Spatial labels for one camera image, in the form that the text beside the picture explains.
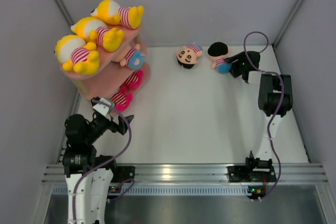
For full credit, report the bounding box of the face-down black-haired boy doll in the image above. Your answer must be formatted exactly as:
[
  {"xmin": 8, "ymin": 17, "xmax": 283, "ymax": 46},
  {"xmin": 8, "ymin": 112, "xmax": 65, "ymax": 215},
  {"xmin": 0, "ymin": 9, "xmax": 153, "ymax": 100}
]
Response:
[{"xmin": 207, "ymin": 41, "xmax": 232, "ymax": 74}]

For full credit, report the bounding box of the face-up black-haired boy doll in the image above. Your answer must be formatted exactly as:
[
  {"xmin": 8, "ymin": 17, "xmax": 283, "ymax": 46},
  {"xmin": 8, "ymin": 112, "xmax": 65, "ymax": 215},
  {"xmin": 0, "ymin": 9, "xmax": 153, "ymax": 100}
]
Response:
[{"xmin": 176, "ymin": 42, "xmax": 203, "ymax": 69}]

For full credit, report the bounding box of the bald peach boy doll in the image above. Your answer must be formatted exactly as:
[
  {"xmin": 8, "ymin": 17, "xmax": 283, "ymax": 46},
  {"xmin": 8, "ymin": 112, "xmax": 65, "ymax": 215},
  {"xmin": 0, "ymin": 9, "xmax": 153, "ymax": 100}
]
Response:
[{"xmin": 112, "ymin": 44, "xmax": 145, "ymax": 70}]

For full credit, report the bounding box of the yellow frog plush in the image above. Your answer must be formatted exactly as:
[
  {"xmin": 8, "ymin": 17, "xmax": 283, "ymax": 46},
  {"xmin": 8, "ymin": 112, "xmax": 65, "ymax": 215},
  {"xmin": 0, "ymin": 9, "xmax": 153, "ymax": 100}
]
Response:
[
  {"xmin": 54, "ymin": 35, "xmax": 100, "ymax": 75},
  {"xmin": 90, "ymin": 0, "xmax": 144, "ymax": 29},
  {"xmin": 70, "ymin": 17, "xmax": 124, "ymax": 52}
]

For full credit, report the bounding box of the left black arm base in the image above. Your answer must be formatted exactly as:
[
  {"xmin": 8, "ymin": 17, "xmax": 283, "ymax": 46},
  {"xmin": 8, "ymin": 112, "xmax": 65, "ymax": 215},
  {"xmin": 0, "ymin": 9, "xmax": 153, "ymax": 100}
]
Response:
[{"xmin": 111, "ymin": 166, "xmax": 135, "ymax": 183}]

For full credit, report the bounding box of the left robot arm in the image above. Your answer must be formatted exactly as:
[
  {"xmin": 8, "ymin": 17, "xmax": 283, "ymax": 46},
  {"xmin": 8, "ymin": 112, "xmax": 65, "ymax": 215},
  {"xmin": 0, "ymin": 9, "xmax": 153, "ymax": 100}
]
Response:
[{"xmin": 62, "ymin": 112, "xmax": 135, "ymax": 223}]

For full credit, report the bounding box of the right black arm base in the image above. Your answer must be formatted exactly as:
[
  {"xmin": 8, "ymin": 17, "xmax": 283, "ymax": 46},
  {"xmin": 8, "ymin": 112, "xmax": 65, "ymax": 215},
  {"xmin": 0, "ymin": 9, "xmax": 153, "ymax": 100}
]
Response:
[{"xmin": 227, "ymin": 151, "xmax": 277, "ymax": 183}]

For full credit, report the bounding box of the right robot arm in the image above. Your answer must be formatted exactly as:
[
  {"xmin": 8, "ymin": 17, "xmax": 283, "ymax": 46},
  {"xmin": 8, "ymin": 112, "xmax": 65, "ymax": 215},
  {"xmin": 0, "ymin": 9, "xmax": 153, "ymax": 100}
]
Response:
[{"xmin": 226, "ymin": 51, "xmax": 293, "ymax": 180}]

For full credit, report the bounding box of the pink plush front bottom shelf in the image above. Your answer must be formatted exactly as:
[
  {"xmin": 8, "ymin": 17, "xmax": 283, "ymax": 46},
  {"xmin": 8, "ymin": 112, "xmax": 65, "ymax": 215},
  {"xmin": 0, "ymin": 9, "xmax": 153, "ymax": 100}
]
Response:
[{"xmin": 110, "ymin": 91, "xmax": 133, "ymax": 112}]

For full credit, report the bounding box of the pink plush shelf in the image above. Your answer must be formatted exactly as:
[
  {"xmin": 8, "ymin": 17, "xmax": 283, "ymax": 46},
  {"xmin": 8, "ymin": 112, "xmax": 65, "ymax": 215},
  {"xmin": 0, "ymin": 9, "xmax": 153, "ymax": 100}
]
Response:
[
  {"xmin": 110, "ymin": 91, "xmax": 133, "ymax": 112},
  {"xmin": 119, "ymin": 70, "xmax": 144, "ymax": 92}
]

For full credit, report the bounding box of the pink plush rear bottom shelf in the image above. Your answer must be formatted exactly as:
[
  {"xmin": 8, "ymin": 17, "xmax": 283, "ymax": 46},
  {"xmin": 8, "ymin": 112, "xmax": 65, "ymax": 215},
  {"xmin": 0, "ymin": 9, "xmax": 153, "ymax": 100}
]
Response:
[{"xmin": 119, "ymin": 70, "xmax": 144, "ymax": 92}]

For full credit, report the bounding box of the pink three-tier wooden shelf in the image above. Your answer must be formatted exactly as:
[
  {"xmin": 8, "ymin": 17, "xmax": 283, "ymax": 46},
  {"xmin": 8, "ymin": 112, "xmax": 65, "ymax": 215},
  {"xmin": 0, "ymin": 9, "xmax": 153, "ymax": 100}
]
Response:
[{"xmin": 61, "ymin": 26, "xmax": 148, "ymax": 101}]

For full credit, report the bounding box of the yellow frog plush on shelf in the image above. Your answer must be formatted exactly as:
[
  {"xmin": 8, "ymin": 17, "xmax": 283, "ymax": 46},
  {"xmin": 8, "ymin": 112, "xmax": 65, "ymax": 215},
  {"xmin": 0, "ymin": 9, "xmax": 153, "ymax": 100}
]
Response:
[{"xmin": 54, "ymin": 35, "xmax": 100, "ymax": 75}]

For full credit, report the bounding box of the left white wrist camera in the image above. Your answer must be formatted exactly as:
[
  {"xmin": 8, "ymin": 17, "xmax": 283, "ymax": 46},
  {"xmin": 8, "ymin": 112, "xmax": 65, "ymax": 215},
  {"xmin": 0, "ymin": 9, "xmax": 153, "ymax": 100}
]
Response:
[{"xmin": 90, "ymin": 97, "xmax": 115, "ymax": 117}]

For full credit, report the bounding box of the aluminium mounting rail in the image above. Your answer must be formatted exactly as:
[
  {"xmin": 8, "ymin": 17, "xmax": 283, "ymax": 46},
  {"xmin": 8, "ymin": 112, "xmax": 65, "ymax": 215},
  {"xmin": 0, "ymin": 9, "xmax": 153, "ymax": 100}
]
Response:
[{"xmin": 41, "ymin": 163, "xmax": 329, "ymax": 183}]

